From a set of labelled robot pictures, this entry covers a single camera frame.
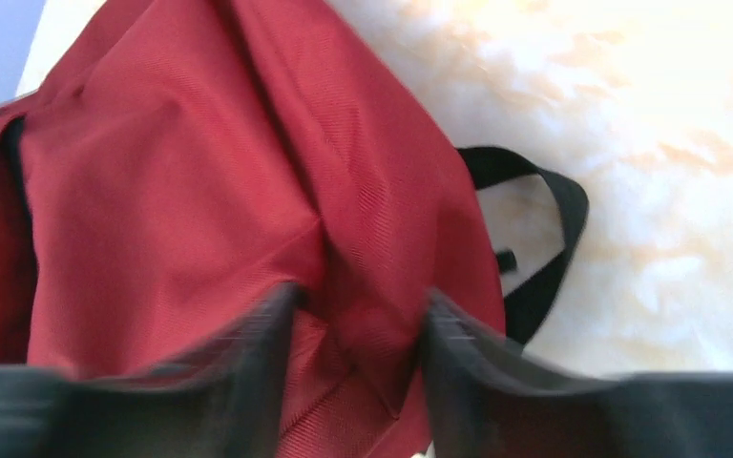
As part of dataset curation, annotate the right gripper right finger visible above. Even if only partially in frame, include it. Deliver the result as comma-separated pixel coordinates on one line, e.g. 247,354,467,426
422,292,733,458

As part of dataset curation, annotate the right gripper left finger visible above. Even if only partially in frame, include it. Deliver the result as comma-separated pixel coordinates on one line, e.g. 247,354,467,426
0,282,298,457

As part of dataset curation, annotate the red backpack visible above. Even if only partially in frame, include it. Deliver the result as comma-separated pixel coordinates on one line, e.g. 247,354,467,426
0,1,588,457

